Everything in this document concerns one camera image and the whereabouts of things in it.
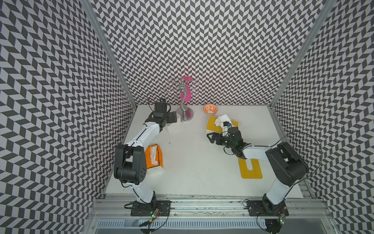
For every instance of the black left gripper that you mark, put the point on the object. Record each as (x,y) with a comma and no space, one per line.
(172,117)

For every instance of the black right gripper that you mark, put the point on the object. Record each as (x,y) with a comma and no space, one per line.
(219,136)

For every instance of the yellow wooden lid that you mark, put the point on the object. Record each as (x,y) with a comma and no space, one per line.
(211,127)
(250,169)

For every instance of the orange tissue pack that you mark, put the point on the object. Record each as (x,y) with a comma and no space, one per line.
(154,157)
(220,119)

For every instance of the white plastic box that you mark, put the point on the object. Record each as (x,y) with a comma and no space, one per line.
(171,127)

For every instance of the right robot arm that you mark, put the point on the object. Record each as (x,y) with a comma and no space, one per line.
(288,167)

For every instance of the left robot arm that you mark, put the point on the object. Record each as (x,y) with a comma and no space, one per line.
(130,165)

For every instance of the orange patterned ceramic bowl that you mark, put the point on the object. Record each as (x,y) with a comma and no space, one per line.
(210,109)

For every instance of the chrome jewelry stand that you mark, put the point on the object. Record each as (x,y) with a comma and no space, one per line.
(184,112)

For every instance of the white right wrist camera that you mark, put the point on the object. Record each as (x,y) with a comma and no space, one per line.
(226,125)

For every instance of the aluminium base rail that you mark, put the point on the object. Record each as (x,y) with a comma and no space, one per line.
(208,214)

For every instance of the aluminium corner post left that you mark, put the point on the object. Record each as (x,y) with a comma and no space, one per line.
(91,16)

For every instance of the aluminium corner post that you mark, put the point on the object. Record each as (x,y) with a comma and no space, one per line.
(315,28)
(91,16)

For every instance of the aluminium corner post right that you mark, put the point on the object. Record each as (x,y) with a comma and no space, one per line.
(315,28)

